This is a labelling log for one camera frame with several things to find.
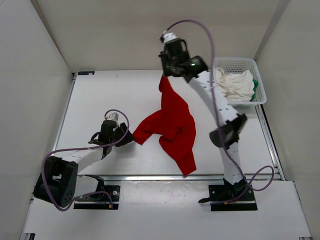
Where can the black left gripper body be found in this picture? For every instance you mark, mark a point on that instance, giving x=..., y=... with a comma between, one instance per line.
x=119, y=133

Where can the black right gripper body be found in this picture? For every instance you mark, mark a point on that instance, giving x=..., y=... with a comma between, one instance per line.
x=168, y=66

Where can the red t-shirt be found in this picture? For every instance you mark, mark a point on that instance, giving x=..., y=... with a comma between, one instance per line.
x=175, y=125

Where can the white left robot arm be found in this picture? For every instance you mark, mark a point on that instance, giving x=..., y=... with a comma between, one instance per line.
x=58, y=182

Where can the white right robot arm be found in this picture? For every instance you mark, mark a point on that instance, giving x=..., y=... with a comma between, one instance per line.
x=229, y=122

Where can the white plastic laundry basket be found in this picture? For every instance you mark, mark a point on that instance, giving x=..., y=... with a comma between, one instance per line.
x=238, y=65

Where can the white t-shirt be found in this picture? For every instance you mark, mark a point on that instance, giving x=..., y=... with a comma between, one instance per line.
x=235, y=86

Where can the small dark table label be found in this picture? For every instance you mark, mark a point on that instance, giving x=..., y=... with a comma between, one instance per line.
x=86, y=73

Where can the green t-shirt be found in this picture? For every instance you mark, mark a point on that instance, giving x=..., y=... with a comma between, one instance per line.
x=256, y=84

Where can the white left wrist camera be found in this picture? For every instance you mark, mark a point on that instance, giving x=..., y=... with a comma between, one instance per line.
x=112, y=117

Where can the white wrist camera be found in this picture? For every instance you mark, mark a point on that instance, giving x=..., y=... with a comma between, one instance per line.
x=167, y=36
x=112, y=117

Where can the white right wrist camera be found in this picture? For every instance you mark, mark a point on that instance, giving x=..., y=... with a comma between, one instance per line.
x=167, y=36

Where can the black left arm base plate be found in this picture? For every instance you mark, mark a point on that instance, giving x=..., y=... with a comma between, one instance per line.
x=100, y=195

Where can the aluminium table frame rail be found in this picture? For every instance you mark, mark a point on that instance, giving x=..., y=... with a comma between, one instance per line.
x=270, y=143

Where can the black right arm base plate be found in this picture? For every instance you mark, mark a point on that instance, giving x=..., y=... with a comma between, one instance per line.
x=222, y=199

